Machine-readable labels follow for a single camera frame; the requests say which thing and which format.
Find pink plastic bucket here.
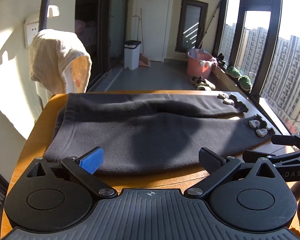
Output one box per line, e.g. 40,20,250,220
186,48,218,79

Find black curved cable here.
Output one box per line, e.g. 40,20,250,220
38,0,56,32

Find green potted plant far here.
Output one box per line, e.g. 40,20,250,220
225,66,241,79

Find slippers on floor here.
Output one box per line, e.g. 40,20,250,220
191,76,216,91

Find dark grey knit pants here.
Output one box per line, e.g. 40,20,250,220
45,94,275,174

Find green potted plant near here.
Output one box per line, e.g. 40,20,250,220
238,75,252,92

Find white wall socket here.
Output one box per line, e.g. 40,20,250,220
24,19,39,48

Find cream towel on chair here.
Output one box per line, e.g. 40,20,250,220
29,29,92,94

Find broom handle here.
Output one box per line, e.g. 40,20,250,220
133,9,145,54

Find pink dustpan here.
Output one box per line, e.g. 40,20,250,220
139,54,151,68

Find white trash bin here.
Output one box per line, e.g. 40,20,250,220
124,40,141,70

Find green potted plant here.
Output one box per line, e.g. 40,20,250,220
225,66,241,79
238,75,252,92

